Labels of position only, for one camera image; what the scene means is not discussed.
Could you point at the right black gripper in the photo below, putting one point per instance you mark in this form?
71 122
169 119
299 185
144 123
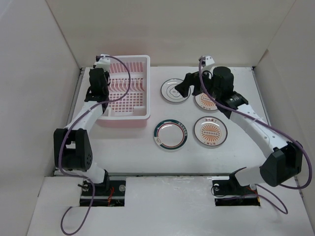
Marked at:
190 79

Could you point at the white plate green red rim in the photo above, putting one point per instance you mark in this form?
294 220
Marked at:
170 134

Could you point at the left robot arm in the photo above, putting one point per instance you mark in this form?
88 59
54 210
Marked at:
72 148

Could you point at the upper orange sunburst plate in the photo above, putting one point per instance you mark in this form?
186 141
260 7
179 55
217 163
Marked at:
205 103

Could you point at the pink plastic dish rack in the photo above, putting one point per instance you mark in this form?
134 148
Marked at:
129 89

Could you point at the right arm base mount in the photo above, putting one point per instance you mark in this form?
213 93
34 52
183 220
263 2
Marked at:
229 194

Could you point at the lower orange sunburst plate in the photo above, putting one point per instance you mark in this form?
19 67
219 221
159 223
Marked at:
210 131

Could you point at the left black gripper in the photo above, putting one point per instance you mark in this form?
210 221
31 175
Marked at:
106 74

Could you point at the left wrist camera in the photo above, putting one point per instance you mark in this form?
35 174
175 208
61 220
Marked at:
102 61

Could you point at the orange sunburst plate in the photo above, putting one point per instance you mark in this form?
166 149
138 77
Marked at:
205 103
210 131

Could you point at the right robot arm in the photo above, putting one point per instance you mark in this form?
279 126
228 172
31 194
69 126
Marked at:
283 158

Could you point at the white plate with flower emblem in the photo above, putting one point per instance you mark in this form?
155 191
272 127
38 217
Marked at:
169 92

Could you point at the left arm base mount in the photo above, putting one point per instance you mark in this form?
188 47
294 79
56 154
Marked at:
114 196

